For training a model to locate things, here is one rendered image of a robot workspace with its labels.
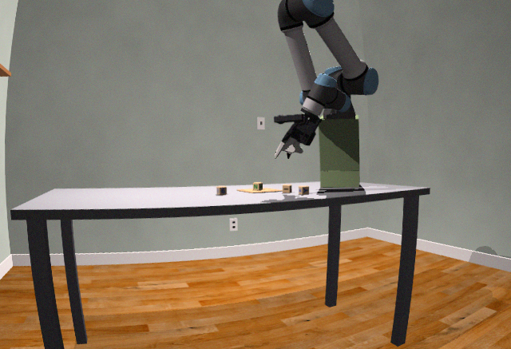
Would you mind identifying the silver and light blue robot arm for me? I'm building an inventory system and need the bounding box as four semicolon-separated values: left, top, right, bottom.
278;0;378;119

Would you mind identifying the tan square mat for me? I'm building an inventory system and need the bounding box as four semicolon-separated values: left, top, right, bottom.
236;188;283;193

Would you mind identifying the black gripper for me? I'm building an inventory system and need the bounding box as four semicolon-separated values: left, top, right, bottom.
274;108;322;159

